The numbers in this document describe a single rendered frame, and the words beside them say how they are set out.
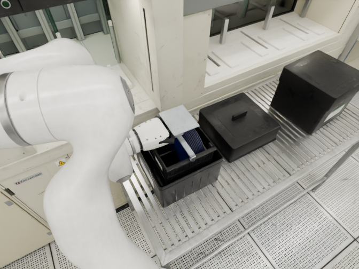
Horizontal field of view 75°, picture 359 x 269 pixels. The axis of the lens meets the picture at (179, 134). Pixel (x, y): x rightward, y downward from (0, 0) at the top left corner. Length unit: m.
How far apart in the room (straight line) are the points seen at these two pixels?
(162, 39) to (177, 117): 0.30
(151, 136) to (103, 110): 0.48
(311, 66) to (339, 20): 0.80
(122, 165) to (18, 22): 1.33
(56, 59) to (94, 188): 0.21
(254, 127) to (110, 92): 0.92
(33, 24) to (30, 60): 1.40
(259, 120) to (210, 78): 0.38
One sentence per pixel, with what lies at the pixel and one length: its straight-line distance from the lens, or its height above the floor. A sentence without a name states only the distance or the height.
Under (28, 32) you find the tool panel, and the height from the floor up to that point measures 0.98.
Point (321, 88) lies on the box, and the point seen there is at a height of 1.01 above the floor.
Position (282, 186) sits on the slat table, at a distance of 1.13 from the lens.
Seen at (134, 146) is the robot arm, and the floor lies 1.08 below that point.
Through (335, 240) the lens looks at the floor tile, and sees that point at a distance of 2.04.
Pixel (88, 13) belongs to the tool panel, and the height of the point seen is 1.00.
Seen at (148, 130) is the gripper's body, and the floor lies 1.09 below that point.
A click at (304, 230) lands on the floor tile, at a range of 1.97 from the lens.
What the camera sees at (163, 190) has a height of 0.91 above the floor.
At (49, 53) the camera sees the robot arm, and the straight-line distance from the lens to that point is 0.43.
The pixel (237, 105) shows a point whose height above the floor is 0.86.
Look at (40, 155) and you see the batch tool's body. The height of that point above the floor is 0.86.
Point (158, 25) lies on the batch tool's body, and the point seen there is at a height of 1.30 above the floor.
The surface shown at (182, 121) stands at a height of 1.09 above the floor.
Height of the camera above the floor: 1.68
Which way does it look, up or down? 50 degrees down
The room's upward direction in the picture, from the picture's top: straight up
